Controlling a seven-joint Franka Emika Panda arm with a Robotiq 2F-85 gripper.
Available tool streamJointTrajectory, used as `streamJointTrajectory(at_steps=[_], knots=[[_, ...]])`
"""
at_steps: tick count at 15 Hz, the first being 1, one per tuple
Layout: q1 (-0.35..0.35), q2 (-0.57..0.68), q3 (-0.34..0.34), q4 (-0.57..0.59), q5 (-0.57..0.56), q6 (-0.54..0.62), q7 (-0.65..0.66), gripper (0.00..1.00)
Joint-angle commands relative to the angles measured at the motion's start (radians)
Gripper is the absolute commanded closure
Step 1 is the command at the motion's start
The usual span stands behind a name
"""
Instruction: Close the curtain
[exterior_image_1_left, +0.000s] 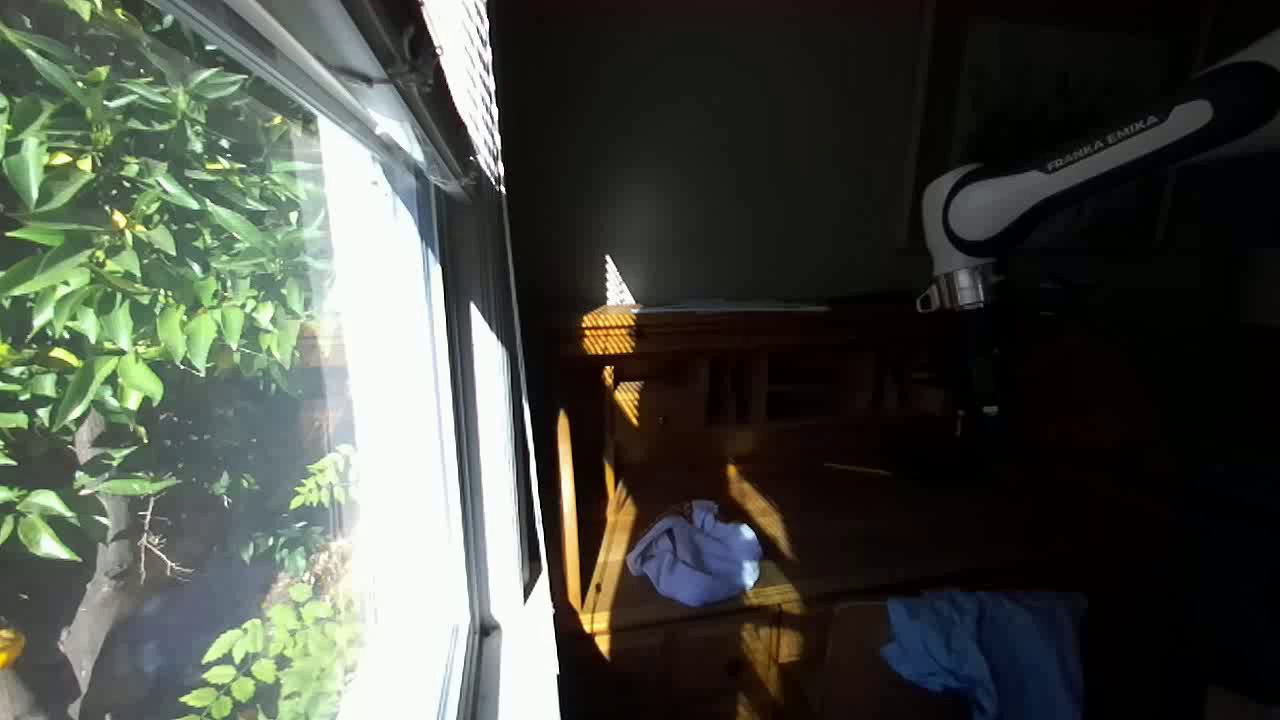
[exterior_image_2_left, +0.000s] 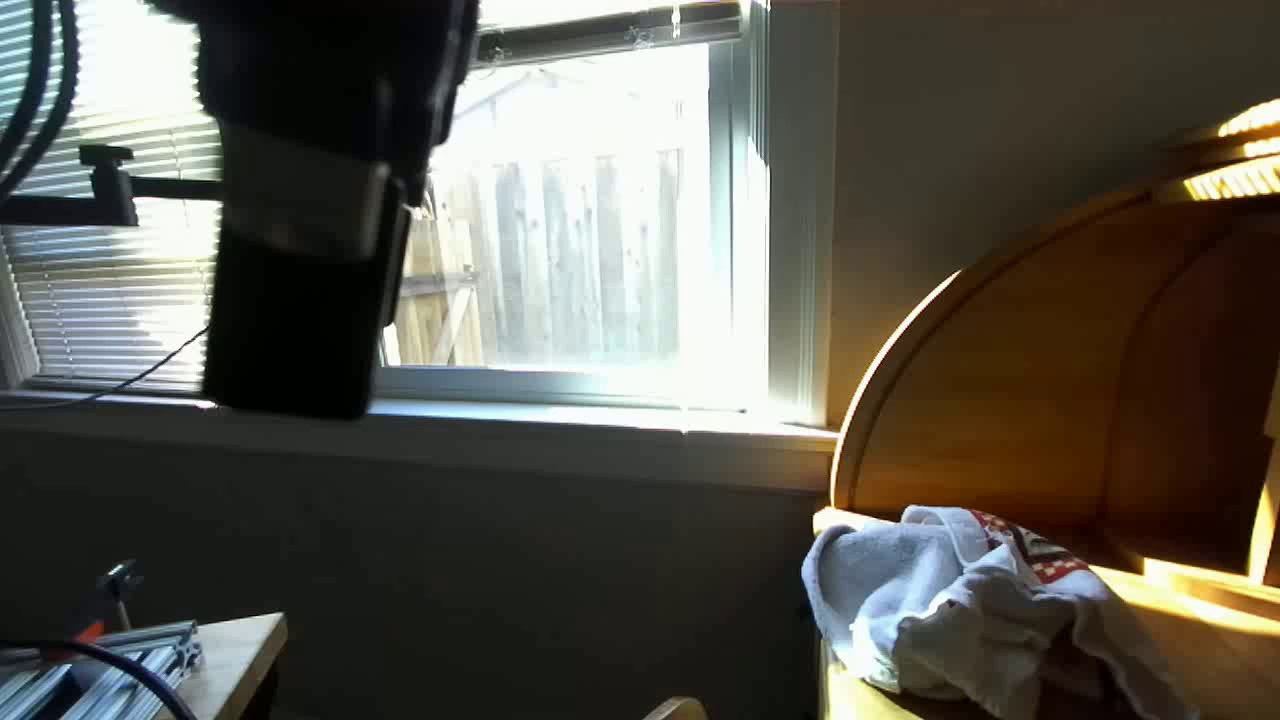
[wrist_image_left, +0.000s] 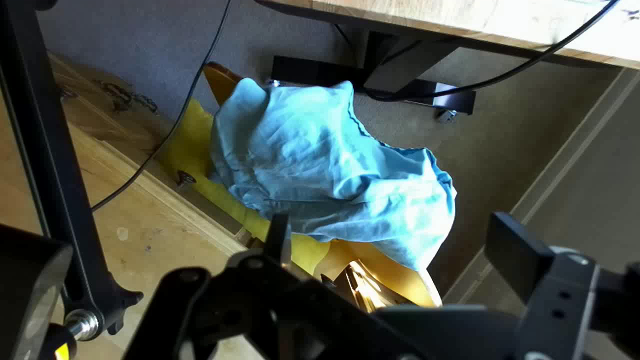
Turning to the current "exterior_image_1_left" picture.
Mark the white slatted window blind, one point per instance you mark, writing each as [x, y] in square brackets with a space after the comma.
[467, 65]

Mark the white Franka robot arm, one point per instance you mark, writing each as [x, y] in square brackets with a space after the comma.
[1067, 167]

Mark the wooden roll-top desk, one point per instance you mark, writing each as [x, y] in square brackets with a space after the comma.
[607, 334]

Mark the white paper sheets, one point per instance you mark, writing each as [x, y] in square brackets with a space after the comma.
[733, 306]

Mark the white crumpled cloth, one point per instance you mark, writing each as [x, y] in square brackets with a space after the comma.
[693, 554]

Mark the blue draped cloth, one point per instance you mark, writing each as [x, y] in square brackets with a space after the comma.
[987, 646]

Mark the green leafy tree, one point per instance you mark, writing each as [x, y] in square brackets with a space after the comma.
[135, 201]

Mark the small yellow garden object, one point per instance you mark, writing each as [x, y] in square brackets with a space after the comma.
[10, 646]

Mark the white window frame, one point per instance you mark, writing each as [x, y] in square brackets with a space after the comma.
[345, 60]

